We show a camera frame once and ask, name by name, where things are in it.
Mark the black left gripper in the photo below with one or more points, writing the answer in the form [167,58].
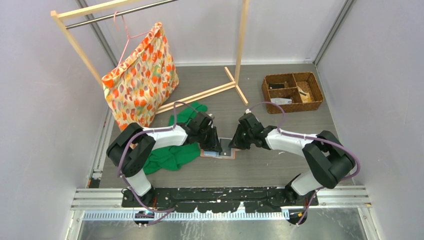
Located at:
[213,144]

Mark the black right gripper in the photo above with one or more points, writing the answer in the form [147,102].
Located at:
[236,142]

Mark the pink leather card holder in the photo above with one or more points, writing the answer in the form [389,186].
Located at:
[213,154]

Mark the dark grey credit card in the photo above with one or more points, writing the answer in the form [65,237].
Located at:
[226,150]

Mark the woven wicker divided basket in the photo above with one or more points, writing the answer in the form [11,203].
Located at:
[307,81]

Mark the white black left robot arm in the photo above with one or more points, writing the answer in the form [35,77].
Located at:
[131,149]

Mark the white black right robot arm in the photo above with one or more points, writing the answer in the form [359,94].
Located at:
[329,162]

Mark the white card in basket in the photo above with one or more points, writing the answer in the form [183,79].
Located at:
[281,101]

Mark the black card in basket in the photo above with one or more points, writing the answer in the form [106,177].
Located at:
[273,86]

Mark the tan card in basket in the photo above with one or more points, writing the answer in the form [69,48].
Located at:
[304,96]

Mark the green cloth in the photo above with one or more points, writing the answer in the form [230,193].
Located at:
[172,158]

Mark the floral orange tote bag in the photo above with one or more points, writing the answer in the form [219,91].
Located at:
[141,83]

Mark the wooden clothes rack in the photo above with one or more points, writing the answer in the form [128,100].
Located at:
[234,79]

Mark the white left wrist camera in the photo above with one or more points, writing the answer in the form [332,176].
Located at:
[211,116]

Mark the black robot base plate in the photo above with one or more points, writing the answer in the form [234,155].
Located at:
[263,199]

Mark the aluminium frame rail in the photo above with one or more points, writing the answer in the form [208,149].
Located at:
[106,204]

